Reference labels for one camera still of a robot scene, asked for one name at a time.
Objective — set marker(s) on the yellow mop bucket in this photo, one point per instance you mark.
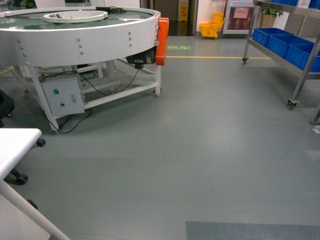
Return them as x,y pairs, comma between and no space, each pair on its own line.
211,29

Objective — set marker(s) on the yellow wet floor sign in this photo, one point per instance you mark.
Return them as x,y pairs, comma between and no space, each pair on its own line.
183,11

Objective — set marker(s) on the red fire cabinet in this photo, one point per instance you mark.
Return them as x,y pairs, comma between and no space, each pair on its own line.
237,17

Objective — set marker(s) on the grey control box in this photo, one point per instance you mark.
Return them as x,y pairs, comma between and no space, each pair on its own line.
64,94

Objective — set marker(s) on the potted plant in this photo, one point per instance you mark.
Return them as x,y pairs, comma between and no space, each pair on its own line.
268,16

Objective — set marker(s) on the black office chair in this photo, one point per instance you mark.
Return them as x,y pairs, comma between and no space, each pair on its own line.
7,105

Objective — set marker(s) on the blue bin on cart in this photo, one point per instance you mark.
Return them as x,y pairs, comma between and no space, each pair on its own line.
262,35
280,43
298,55

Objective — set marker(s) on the orange motor guard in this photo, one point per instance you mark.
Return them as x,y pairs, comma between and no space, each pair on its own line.
162,38

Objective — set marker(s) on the white round conveyor table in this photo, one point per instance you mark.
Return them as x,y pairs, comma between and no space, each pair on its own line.
112,49

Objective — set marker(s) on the steel shelf cart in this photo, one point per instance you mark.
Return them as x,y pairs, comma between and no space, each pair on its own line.
312,68

